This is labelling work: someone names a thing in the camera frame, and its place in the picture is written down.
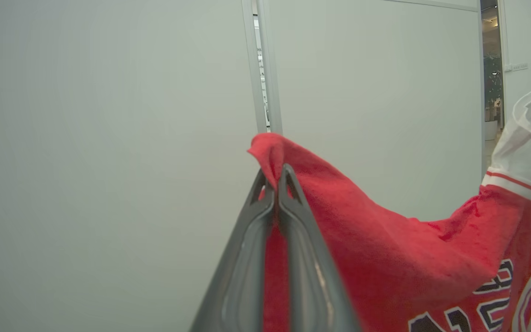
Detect grey partition post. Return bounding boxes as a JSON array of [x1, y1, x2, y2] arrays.
[[241, 0, 284, 135]]

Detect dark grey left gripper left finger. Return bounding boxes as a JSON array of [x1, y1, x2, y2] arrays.
[[189, 168, 276, 332]]

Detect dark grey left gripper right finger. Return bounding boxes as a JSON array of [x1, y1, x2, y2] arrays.
[[277, 163, 364, 332]]

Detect red Bulls basketball jersey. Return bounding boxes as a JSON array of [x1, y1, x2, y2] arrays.
[[247, 76, 531, 332]]

